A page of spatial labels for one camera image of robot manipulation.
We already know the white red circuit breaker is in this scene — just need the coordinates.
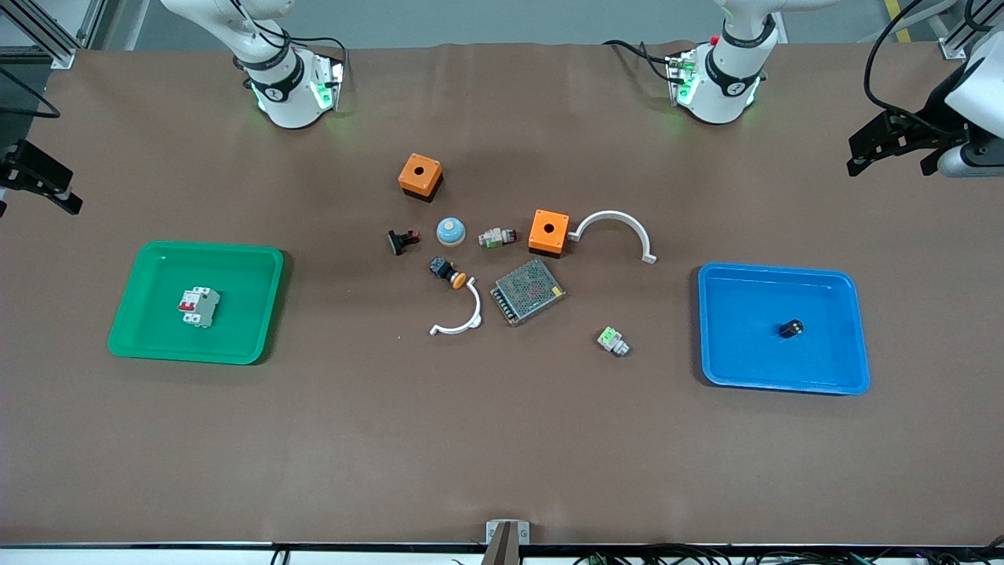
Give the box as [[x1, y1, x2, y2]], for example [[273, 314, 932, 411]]
[[178, 286, 221, 328]]

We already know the green plastic tray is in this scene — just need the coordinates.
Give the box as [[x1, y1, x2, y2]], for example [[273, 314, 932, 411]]
[[107, 241, 285, 366]]

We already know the blue plastic tray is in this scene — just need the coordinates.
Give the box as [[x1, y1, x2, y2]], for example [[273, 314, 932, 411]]
[[698, 263, 871, 396]]

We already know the large white pipe clamp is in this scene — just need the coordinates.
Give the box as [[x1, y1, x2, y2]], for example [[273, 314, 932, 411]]
[[568, 210, 658, 264]]

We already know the orange black button box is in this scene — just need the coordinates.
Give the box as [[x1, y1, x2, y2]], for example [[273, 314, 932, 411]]
[[528, 209, 571, 258], [398, 153, 445, 203]]

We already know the metal mesh power supply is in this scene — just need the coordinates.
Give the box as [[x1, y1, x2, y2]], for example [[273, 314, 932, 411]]
[[490, 259, 566, 326]]

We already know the black orange push button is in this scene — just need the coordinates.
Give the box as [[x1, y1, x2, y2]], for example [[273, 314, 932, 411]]
[[429, 257, 467, 290]]

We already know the small white pipe clamp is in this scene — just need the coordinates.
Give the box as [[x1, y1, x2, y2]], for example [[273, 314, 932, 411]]
[[429, 280, 483, 337]]

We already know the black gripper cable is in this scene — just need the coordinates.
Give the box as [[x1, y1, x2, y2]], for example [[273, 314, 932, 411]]
[[863, 0, 954, 134], [0, 66, 61, 119]]

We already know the aluminium frame profile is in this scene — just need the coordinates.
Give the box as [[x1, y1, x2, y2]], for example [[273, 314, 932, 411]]
[[926, 0, 977, 60], [0, 0, 107, 70]]

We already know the black arm base cable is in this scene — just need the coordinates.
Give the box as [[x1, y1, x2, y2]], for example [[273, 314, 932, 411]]
[[602, 39, 682, 82], [231, 0, 348, 64]]

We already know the white table edge rail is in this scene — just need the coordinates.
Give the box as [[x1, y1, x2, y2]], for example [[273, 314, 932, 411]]
[[0, 541, 1004, 565]]

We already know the metal table edge bracket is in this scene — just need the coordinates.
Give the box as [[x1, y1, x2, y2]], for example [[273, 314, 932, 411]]
[[486, 519, 530, 565]]

